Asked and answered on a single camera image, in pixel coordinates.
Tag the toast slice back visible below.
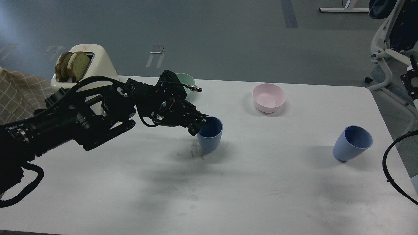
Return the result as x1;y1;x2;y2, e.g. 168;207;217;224
54;52;73;82

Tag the white table leg base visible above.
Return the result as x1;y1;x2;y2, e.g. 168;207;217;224
318;0;370;13

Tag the cream toaster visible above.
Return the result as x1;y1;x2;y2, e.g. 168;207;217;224
50;44;118;92

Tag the white office chair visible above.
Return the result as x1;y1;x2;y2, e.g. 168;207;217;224
365;0;417;132

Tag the green bowl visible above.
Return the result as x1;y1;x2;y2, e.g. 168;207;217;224
176;73;196;100

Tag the checkered beige cloth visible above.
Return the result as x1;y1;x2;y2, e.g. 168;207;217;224
0;68;53;124

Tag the toast slice front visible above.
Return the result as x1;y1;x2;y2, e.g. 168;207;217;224
67;52;91;82

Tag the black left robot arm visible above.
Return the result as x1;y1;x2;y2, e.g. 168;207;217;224
1;70;209;207

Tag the pink bowl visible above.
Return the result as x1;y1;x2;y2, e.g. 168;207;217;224
252;83;287;113

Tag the blue cup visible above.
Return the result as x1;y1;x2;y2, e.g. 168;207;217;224
332;125;373;162
197;116;224;152

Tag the toast slice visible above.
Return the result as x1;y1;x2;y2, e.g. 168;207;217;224
67;52;91;82
54;52;73;82

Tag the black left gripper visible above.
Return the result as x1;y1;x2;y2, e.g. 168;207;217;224
136;70;209;136

